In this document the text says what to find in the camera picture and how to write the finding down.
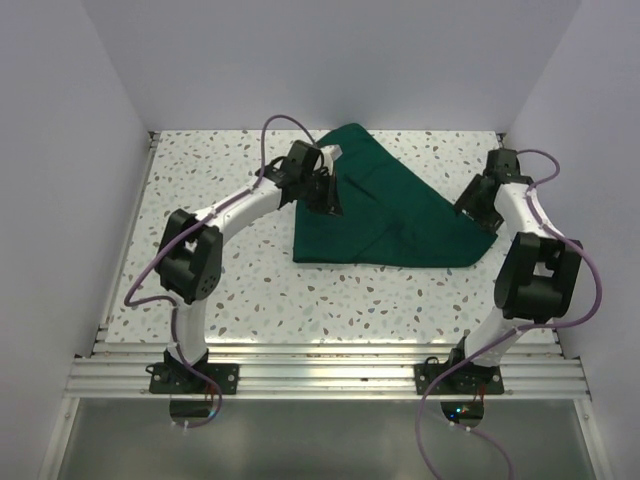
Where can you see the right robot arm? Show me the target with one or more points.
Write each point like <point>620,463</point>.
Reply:
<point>536,281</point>

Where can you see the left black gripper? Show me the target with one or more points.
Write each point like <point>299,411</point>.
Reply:
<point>330,203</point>

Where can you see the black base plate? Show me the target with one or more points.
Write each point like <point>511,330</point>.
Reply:
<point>446,378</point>
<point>171,376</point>

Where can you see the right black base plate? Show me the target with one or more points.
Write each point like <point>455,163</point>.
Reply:
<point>446,378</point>

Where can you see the aluminium rail frame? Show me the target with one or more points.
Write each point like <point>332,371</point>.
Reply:
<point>295,331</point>

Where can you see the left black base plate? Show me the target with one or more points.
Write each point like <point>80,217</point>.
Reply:
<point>171,376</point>

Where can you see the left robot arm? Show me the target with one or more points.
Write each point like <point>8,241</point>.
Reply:
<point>191,254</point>

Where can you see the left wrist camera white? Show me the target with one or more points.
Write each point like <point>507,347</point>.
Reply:
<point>331,153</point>

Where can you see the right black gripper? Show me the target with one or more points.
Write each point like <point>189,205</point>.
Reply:
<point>467,201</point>

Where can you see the green surgical cloth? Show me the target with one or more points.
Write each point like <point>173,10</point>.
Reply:
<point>390,216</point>

